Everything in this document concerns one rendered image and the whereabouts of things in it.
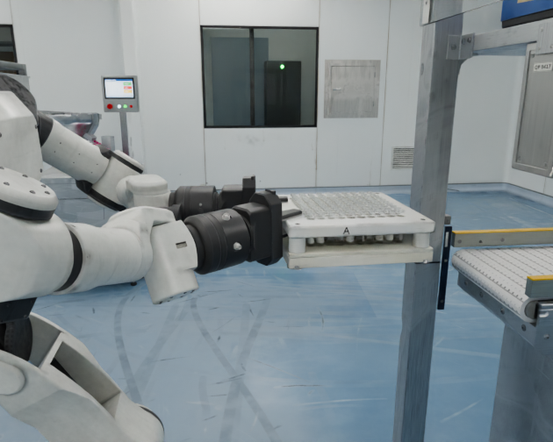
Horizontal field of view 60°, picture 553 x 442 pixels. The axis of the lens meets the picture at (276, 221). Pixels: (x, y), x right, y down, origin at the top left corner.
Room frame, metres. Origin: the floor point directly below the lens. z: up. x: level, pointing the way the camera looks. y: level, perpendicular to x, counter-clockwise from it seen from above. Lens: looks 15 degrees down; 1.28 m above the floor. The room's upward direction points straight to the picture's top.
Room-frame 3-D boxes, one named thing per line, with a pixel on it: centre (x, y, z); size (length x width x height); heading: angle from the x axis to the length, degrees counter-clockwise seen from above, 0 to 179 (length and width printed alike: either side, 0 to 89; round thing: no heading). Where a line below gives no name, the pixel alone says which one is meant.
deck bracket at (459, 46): (1.00, -0.36, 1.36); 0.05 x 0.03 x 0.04; 7
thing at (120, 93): (3.43, 1.07, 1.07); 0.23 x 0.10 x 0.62; 97
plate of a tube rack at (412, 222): (0.87, -0.12, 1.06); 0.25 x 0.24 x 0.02; 9
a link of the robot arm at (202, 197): (0.90, 0.10, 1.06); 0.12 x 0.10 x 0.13; 91
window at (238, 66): (5.98, 0.19, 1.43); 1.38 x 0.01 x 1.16; 97
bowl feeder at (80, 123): (3.31, 1.32, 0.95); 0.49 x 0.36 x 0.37; 97
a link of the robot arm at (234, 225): (0.72, 0.05, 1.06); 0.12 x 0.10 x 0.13; 131
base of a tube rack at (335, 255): (0.87, -0.12, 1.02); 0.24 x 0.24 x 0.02; 9
